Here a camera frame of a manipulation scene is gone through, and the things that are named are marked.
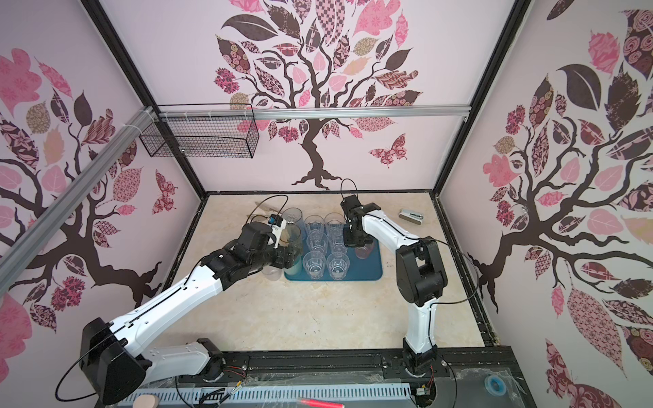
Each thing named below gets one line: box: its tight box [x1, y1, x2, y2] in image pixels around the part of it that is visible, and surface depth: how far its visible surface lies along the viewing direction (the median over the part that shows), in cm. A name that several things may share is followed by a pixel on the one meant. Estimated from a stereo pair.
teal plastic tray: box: [284, 223, 383, 282], surface depth 97 cm
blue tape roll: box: [484, 375, 507, 397], surface depth 71 cm
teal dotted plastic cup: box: [283, 255, 309, 282], surface depth 93 cm
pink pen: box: [300, 398, 346, 408], surface depth 69 cm
